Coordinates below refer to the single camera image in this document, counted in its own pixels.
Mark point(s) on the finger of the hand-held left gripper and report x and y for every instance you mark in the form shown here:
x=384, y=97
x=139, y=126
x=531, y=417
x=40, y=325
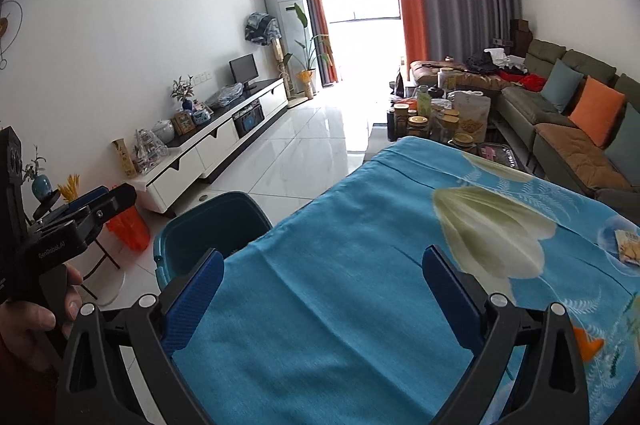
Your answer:
x=85, y=197
x=112, y=205

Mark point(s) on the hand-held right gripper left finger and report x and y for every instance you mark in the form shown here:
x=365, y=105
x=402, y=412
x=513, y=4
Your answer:
x=192, y=300

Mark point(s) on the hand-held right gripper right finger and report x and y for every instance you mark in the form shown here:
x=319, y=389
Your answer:
x=450, y=295

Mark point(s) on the teal plastic bin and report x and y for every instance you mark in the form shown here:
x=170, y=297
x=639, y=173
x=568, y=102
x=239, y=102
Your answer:
x=210, y=230

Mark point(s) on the person's left forearm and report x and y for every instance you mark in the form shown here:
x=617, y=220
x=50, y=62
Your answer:
x=20, y=392

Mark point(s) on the person's left hand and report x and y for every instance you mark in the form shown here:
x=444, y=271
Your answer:
x=22, y=330

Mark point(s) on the yellow dried bunch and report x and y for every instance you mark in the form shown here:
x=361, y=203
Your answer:
x=70, y=190

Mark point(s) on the orange plastic bag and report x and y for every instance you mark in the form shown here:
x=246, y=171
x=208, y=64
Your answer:
x=127, y=227

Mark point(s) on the blue vase with twig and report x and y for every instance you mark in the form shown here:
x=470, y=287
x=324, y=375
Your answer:
x=41, y=185

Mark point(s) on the glass ornament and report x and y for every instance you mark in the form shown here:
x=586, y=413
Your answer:
x=150, y=150

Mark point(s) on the white ceramic jar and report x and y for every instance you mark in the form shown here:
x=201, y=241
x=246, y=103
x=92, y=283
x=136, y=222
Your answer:
x=164, y=131

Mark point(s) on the blue floral tablecloth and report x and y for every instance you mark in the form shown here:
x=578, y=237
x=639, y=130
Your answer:
x=350, y=280

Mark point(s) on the white black TV cabinet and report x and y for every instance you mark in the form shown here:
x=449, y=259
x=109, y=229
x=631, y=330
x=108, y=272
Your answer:
x=215, y=150

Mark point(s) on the blue vase with flowers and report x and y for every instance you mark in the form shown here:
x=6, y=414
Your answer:
x=184, y=95

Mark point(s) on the dark coffee table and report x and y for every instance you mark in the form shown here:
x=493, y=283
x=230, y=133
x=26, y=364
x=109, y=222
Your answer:
x=500, y=157

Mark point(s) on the patterned tray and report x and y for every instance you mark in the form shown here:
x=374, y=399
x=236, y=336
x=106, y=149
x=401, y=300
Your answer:
x=497, y=155

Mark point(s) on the clear plastic bag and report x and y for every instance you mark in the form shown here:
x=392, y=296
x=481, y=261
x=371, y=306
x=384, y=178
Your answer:
x=226, y=96

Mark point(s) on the black built-in appliance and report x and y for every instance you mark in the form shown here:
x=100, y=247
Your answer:
x=248, y=119

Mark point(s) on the group of glass jars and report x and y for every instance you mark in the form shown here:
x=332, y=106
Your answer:
x=415, y=125

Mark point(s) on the small snack packet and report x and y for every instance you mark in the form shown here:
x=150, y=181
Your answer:
x=629, y=247

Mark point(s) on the black monitor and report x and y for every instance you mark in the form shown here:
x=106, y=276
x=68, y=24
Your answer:
x=244, y=69

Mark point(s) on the green brown sectional sofa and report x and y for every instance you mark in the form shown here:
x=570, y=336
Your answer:
x=560, y=140

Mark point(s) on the green bottle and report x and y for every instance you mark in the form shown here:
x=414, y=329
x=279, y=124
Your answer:
x=424, y=101

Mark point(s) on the red cloth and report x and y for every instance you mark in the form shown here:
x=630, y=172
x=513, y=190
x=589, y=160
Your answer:
x=527, y=82

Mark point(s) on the grey-blue cushion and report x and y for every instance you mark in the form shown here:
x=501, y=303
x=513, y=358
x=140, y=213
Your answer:
x=562, y=85
x=627, y=152

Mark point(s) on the cloth-covered standing fan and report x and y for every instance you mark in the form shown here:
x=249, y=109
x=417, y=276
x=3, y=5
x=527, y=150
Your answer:
x=262, y=30

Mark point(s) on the orange cushion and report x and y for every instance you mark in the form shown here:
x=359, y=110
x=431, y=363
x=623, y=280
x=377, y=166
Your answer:
x=597, y=110

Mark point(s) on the pile of dark clothes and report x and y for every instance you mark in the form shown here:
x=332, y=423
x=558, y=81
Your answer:
x=487, y=61

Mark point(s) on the tall leafy houseplant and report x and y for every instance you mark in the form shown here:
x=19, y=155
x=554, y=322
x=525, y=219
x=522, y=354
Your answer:
x=310, y=50

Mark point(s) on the white standing air conditioner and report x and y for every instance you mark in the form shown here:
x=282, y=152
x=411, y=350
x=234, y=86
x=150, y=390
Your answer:
x=284, y=20

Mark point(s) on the narrow orange grey curtain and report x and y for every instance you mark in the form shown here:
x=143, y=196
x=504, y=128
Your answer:
x=312, y=5

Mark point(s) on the wooden photo frame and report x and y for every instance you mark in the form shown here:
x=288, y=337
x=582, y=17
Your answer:
x=183, y=123

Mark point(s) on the white wall sockets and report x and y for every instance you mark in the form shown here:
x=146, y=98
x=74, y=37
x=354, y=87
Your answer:
x=201, y=77

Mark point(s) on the metal wall ornament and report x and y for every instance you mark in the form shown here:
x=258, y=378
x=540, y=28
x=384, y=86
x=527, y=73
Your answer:
x=7, y=27

